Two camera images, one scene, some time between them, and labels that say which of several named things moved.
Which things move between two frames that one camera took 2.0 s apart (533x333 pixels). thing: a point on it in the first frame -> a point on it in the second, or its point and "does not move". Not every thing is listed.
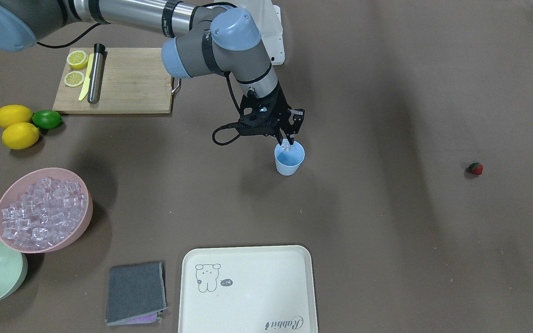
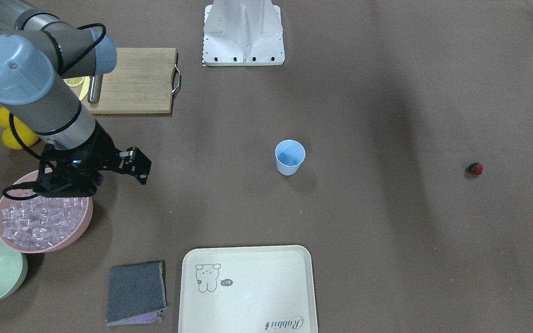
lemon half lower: (74, 78) does not move
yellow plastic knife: (83, 93) does not move
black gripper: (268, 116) -> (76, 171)
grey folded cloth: (136, 293) does not move
